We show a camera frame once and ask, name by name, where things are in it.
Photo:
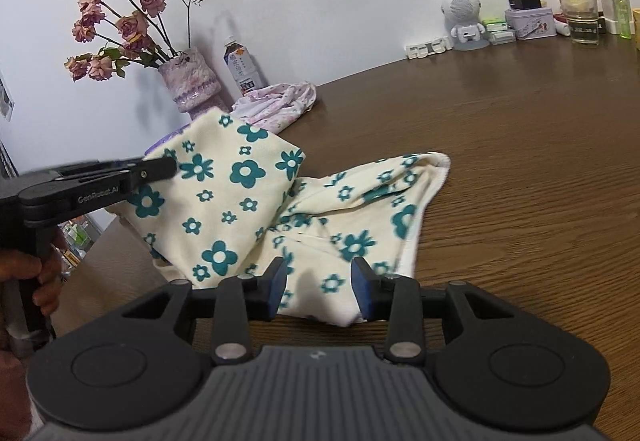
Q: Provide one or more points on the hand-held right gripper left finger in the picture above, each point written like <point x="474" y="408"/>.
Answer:
<point x="277" y="290"/>

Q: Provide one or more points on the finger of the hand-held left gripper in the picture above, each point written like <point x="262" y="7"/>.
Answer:
<point x="155" y="169"/>
<point x="95" y="166"/>

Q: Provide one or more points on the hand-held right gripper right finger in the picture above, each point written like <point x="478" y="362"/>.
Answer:
<point x="360" y="292"/>

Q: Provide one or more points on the cream dress with green flowers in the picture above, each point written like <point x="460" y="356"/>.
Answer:
<point x="225" y="181"/>

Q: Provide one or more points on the person's left hand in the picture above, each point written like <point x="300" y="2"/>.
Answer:
<point x="50" y="281"/>

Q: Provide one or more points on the purple tissue pack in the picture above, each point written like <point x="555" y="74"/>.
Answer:
<point x="160" y="141"/>

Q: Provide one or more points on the colourful items on shelf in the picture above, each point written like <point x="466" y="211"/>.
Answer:
<point x="77" y="236"/>

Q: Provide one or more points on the tea bottle with white label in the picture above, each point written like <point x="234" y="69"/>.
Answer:
<point x="242" y="66"/>

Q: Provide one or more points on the pink floral garment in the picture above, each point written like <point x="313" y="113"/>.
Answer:
<point x="280" y="103"/>

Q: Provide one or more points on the white power strip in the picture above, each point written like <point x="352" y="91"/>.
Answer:
<point x="430" y="48"/>

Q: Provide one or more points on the white small packet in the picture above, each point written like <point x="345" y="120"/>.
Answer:
<point x="501" y="37"/>

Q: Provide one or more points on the green small packet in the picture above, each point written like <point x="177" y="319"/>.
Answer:
<point x="495" y="23"/>

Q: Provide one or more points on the white robot figurine speaker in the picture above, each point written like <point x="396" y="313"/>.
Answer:
<point x="462" y="8"/>

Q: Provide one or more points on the white red lip balm tube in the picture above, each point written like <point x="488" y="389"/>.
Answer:
<point x="561" y="27"/>

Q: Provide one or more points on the black power adapter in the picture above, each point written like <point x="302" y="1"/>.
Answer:
<point x="525" y="0"/>

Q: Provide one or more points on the clear glass cup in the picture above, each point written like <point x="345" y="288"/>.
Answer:
<point x="582" y="28"/>

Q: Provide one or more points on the white charger block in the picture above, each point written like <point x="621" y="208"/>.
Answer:
<point x="607" y="11"/>

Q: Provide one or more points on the green spray bottle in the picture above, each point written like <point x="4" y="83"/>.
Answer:
<point x="624" y="18"/>

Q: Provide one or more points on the yellow mug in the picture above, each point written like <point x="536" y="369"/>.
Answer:
<point x="636" y="28"/>

